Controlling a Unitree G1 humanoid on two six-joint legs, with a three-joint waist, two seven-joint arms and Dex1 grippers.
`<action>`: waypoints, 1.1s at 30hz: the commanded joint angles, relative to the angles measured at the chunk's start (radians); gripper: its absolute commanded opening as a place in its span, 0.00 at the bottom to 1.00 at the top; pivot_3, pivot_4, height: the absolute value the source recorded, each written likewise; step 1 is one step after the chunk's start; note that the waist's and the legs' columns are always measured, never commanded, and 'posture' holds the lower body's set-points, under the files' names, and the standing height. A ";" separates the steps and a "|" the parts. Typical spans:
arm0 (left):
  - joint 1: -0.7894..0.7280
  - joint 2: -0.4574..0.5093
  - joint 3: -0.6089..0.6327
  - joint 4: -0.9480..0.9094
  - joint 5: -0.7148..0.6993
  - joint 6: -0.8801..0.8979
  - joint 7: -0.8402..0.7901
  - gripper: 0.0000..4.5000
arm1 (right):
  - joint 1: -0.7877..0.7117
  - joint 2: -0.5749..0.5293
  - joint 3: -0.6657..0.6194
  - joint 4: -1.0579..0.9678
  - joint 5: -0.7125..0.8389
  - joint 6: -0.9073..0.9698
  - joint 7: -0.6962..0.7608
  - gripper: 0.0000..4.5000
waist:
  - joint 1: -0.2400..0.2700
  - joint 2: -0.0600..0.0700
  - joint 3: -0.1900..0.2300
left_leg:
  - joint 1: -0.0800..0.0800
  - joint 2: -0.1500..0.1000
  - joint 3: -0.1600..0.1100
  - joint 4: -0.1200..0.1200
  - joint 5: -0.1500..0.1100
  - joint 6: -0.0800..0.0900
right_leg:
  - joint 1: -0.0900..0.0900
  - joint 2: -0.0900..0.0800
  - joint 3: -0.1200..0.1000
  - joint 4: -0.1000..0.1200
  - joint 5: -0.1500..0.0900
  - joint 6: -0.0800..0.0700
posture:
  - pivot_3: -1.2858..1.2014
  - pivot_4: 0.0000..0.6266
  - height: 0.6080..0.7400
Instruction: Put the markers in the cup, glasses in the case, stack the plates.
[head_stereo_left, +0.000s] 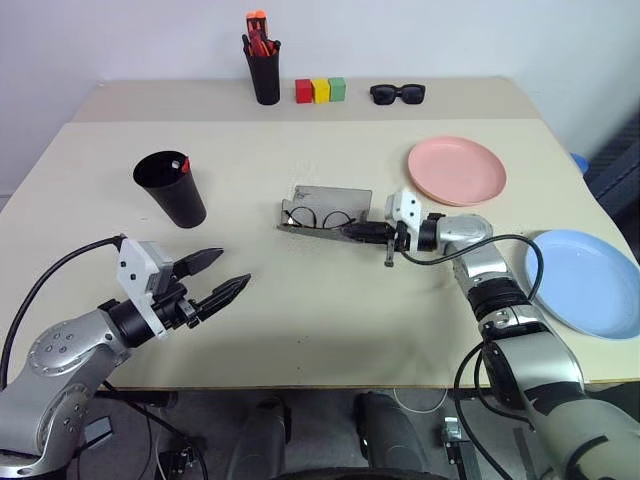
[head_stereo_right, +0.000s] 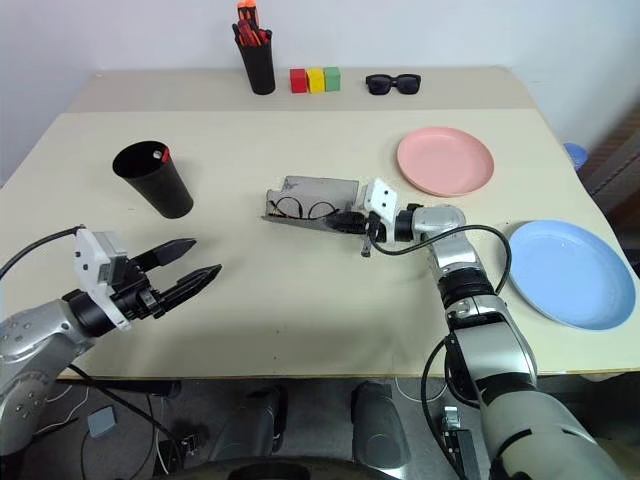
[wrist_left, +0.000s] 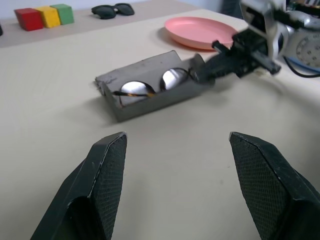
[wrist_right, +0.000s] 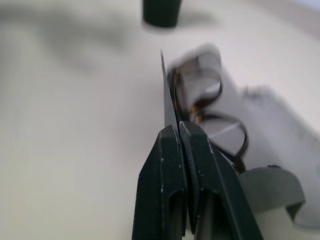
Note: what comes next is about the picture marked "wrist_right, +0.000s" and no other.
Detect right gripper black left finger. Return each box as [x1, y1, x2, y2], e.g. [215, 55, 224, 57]
[131, 124, 189, 240]

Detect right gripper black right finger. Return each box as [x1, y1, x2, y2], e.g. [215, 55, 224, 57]
[178, 121, 265, 240]

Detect grey glasses case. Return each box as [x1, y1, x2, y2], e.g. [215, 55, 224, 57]
[167, 43, 320, 232]

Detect tortoiseshell eyeglasses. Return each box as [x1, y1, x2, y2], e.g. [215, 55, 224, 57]
[159, 48, 250, 176]

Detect wide black plastic cup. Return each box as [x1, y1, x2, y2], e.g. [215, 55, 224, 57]
[141, 0, 183, 28]

